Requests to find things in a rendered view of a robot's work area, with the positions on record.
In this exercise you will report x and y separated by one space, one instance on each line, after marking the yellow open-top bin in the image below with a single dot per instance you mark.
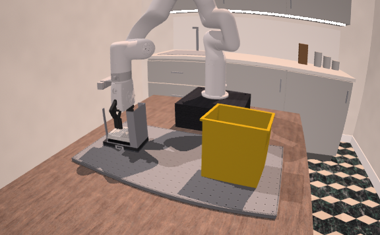
232 151

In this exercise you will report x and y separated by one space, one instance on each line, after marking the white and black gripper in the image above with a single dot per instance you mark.
122 96

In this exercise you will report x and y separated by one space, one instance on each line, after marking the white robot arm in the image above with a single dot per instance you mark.
215 42

